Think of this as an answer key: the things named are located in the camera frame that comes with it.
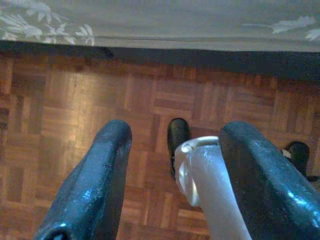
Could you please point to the grey robot left leg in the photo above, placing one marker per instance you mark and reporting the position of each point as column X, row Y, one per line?
column 215, row 187

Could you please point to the black robot right foot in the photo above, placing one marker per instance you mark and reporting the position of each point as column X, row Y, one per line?
column 298, row 152

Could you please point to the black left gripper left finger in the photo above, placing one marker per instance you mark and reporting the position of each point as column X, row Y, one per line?
column 92, row 180

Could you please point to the bed with grey floral sheet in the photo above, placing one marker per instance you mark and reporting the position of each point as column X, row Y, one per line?
column 150, row 20

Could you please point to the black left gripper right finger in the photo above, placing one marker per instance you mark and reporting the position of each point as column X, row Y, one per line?
column 270, row 190

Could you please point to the black robot left foot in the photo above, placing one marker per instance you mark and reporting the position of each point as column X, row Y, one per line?
column 177, row 132

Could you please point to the black robot foot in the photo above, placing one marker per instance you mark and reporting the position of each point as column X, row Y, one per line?
column 177, row 132
column 298, row 152

